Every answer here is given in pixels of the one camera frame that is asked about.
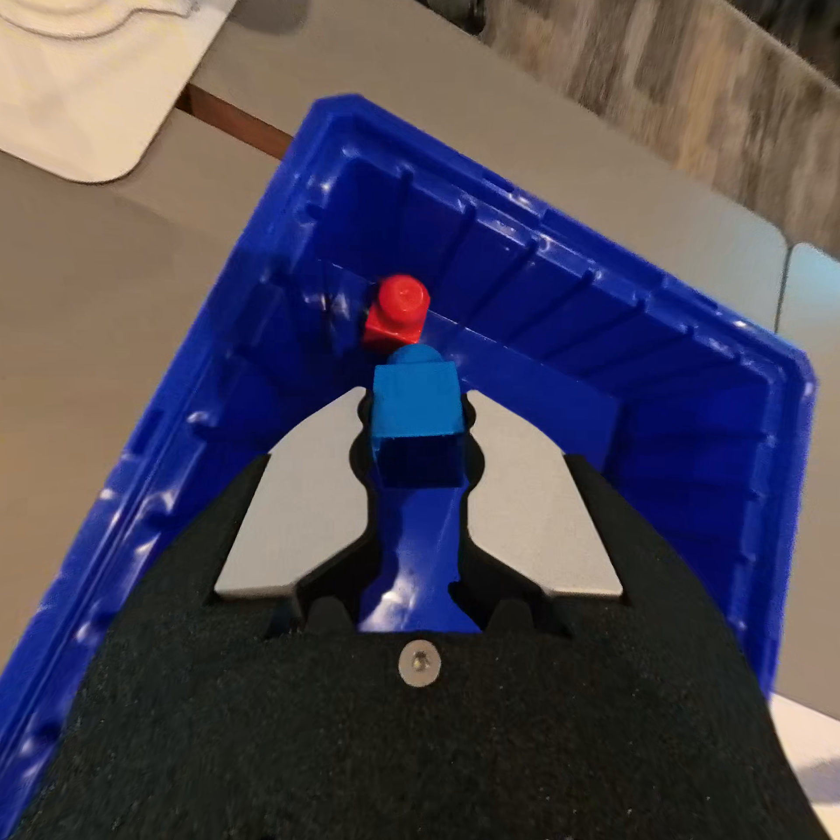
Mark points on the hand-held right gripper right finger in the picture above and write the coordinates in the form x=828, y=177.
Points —
x=538, y=518

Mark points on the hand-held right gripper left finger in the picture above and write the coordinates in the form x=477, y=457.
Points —
x=295, y=512

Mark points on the blue plastic bin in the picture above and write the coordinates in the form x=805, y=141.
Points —
x=656, y=426

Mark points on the blue single-stud block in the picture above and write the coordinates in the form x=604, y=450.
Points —
x=417, y=400

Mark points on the red single-stud block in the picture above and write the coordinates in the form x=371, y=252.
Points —
x=397, y=308

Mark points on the white mat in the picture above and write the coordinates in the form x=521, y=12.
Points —
x=85, y=105

